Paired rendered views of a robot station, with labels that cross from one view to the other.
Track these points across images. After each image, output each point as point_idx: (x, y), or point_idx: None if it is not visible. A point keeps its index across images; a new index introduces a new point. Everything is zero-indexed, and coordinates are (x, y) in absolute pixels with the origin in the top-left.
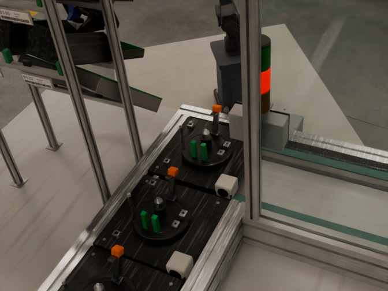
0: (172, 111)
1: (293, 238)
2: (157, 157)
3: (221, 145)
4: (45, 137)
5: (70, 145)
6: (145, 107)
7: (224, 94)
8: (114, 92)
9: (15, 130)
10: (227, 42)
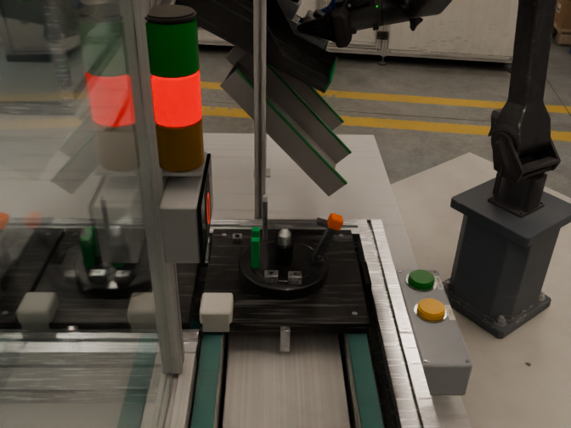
0: (402, 239)
1: None
2: (245, 229)
3: None
4: (272, 162)
5: (270, 183)
6: (308, 171)
7: (455, 260)
8: (252, 106)
9: (268, 141)
10: (498, 176)
